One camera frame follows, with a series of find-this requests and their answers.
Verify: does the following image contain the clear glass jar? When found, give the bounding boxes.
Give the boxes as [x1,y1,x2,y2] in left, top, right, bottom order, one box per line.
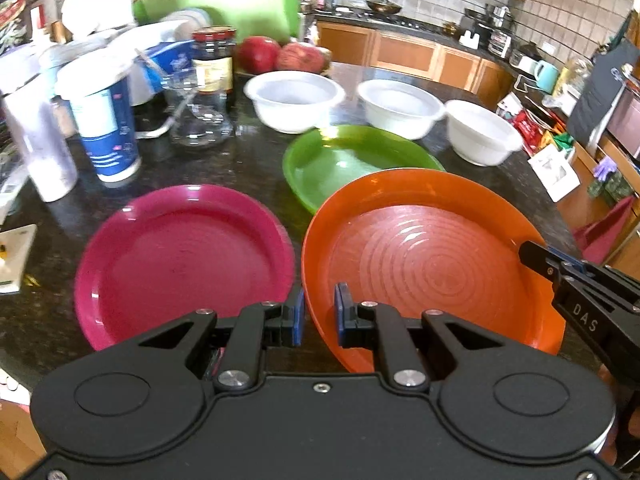
[161,72,235,147]

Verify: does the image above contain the silver toaster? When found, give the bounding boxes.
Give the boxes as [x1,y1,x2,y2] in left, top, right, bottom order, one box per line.
[487,30,514,59]

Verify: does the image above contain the purple gloves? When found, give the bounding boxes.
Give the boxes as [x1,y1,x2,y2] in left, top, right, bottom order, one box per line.
[592,156,619,181]

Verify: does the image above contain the blue and white paper cup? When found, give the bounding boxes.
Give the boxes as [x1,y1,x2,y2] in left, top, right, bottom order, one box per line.
[56,57,143,189]

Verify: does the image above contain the white plastic bowl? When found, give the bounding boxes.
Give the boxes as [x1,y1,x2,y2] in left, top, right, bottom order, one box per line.
[444,100,524,167]
[243,71,346,134]
[356,80,446,141]

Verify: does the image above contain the dark red apple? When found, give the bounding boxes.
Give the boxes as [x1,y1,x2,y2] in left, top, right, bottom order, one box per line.
[236,36,282,75]

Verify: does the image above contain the magenta plastic plate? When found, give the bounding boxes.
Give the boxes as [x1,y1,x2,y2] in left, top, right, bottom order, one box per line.
[74,184,297,352]

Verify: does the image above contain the white cardboard box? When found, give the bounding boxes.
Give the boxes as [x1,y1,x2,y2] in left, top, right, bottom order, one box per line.
[527,144,581,204]

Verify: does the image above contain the stack of translucent lids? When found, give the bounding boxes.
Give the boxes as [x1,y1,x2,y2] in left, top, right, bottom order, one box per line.
[162,7,212,32]

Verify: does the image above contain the dark sauce jar red lid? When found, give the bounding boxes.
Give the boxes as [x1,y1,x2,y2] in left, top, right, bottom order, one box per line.
[191,26,237,112]

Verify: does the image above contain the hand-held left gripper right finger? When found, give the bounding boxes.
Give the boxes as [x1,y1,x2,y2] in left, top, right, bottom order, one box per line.
[334,282,526,393]

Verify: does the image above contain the wall poster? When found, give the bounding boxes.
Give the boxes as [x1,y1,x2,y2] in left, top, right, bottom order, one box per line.
[0,0,29,49]

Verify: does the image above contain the white plastic cup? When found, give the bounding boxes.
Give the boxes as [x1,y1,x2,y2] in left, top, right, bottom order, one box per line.
[2,77,79,203]

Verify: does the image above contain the blue tissue package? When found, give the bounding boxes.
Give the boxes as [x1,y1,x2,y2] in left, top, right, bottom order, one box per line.
[134,40,196,107]

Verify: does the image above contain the yellow foam tray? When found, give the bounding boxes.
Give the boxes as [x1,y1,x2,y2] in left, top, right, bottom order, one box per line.
[235,59,334,77]

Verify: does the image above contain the pale red apple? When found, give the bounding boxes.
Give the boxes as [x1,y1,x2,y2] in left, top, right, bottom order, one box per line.
[275,42,329,74]

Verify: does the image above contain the patterned gift bag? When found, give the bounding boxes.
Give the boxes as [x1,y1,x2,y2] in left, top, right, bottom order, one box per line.
[497,92,524,121]

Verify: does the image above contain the black apron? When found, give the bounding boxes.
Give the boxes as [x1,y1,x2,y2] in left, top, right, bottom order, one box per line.
[567,40,640,149]

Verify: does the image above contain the green plastic plate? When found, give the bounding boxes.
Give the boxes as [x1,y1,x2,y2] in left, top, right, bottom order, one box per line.
[282,124,446,215]

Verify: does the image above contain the white plastic bag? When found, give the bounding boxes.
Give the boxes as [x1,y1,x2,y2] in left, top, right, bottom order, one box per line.
[61,0,139,41]

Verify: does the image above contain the white card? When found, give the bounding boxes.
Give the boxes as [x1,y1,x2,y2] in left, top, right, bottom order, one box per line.
[0,224,38,294]

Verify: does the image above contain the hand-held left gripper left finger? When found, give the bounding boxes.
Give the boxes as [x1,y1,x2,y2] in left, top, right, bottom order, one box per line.
[117,285,306,395]

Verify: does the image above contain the wooden kitchen base cabinets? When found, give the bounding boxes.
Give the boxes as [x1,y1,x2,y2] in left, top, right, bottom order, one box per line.
[316,20,516,109]

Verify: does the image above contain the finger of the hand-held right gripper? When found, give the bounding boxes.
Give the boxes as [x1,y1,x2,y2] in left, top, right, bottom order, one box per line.
[518,241,568,283]
[547,246,640,293]

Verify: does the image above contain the orange plastic plate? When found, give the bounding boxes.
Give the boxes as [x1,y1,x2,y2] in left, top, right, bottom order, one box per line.
[301,169,566,374]

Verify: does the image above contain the mint green mug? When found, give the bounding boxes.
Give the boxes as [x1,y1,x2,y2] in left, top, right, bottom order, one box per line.
[534,60,560,94]

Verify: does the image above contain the red snack packet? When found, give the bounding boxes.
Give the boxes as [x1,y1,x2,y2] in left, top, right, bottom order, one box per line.
[512,110,552,154]

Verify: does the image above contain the red cloth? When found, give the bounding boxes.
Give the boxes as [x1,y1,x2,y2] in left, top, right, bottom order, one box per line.
[572,195,636,266]

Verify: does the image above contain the green cutting board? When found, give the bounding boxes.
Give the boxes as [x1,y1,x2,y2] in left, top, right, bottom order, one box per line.
[132,0,304,45]

